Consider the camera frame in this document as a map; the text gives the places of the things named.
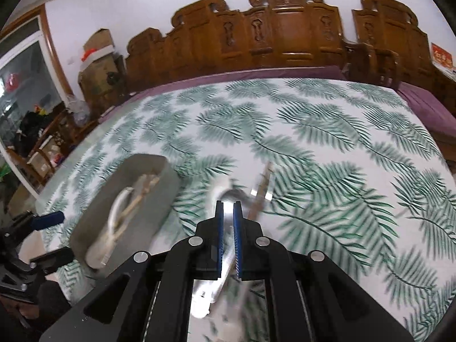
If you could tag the purple bench cushion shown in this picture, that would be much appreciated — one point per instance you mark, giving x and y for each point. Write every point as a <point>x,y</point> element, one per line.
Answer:
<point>320,72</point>

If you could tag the large steel spoon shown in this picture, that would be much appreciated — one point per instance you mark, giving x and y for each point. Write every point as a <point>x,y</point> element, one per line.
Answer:
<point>206,292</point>

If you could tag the red sign board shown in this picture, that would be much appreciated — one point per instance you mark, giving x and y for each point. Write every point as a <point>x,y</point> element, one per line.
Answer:
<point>441,57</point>

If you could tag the wooden door frame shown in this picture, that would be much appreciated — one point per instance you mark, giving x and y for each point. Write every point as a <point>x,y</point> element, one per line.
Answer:
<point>39,12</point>

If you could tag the purple chair cushion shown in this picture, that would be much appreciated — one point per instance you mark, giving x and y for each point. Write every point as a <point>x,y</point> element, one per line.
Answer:
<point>431,112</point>

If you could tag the carved wooden armchair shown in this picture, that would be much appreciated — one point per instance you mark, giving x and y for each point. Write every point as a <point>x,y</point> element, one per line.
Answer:
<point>401,48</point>

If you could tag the light wooden chopstick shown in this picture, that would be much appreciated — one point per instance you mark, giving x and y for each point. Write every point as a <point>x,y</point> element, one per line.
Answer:
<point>127,213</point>

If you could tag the stacked cardboard boxes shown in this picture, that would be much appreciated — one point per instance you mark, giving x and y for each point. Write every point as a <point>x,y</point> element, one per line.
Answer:
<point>100,79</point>

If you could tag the clear plastic bag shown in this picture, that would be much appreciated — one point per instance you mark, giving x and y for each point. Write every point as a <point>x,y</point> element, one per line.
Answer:
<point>79,109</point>

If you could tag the steel fork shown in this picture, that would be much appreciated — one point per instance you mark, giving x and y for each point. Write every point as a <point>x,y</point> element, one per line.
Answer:
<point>263,193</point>

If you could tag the grey rectangular utensil tray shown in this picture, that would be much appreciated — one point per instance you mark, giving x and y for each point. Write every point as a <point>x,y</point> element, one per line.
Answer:
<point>146,221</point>

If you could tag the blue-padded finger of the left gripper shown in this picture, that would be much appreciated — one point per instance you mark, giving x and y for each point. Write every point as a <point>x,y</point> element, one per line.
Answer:
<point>42,222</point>

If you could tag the green leaf patterned tablecloth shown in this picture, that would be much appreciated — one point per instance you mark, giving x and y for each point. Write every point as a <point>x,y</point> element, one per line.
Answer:
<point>356,176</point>

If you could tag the white ceramic spoon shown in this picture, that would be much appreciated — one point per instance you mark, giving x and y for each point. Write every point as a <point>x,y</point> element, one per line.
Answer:
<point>100,251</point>

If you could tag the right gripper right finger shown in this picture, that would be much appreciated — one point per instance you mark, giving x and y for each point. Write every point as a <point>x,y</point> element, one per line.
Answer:
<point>248,257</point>

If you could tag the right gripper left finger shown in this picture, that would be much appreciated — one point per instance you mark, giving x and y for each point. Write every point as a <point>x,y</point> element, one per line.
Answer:
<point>210,256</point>

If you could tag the carved wooden bench backrest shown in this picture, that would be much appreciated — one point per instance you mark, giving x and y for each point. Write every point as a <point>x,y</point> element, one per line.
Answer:
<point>208,37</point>

